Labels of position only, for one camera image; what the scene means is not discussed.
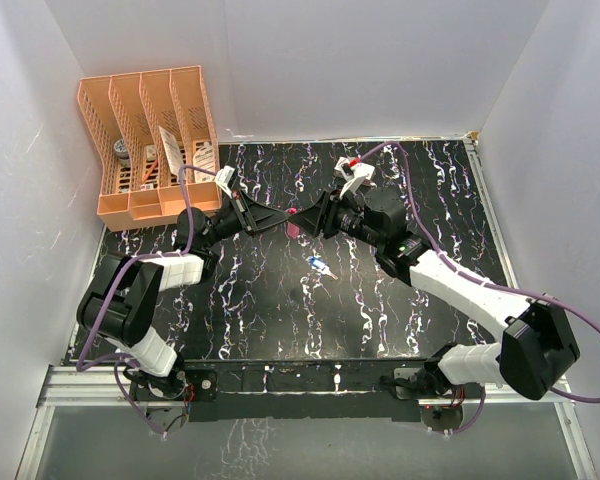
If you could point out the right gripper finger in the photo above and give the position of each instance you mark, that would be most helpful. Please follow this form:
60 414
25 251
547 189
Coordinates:
311 223
316 211

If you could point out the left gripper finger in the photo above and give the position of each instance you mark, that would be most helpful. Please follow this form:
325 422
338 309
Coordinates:
258 210
258 225

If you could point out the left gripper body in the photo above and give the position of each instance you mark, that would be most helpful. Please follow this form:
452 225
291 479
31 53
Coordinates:
227 223

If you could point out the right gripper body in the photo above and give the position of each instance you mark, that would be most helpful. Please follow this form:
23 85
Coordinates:
342 216

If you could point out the blue key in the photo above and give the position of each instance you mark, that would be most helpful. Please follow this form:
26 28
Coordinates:
321 266

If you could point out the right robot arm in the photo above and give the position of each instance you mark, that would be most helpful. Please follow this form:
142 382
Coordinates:
533 345

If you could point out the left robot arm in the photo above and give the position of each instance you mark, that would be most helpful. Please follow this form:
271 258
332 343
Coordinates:
120 301

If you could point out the white labelled packet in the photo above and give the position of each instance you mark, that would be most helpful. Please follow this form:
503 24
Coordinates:
204 160

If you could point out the white paper packet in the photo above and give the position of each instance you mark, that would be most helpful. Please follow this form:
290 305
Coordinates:
171 157

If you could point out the orange pen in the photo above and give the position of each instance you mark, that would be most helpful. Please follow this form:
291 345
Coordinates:
149 171

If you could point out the orange file organizer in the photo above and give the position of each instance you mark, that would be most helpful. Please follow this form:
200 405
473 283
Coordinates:
133 106

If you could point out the round tin in organizer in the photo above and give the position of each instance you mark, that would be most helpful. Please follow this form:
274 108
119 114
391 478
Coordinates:
120 150

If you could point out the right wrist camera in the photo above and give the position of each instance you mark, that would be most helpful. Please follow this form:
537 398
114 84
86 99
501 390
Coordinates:
355 174

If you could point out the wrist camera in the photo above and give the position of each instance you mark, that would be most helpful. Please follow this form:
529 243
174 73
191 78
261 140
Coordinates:
355 174
224 179

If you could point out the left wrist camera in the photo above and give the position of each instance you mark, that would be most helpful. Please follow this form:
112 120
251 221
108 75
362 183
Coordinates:
224 179

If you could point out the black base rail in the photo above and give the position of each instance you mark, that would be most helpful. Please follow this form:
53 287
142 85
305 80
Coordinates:
210 391

